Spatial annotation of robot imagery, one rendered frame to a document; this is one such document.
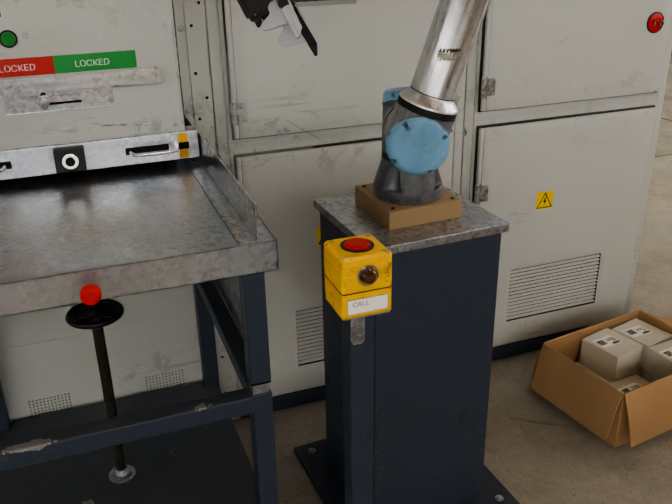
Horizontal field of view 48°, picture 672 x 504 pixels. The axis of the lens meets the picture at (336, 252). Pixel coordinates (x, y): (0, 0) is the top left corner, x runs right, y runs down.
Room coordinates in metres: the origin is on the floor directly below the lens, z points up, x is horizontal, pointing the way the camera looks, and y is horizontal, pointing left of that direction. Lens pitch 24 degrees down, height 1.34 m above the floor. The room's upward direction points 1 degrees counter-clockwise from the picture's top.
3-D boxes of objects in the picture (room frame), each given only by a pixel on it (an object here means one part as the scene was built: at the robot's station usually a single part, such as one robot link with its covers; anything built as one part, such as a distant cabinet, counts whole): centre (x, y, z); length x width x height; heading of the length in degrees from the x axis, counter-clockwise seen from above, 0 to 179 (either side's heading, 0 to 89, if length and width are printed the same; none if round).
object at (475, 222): (1.54, -0.16, 0.74); 0.32 x 0.32 x 0.02; 22
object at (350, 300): (1.01, -0.03, 0.85); 0.08 x 0.08 x 0.10; 20
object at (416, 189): (1.54, -0.16, 0.84); 0.15 x 0.15 x 0.10
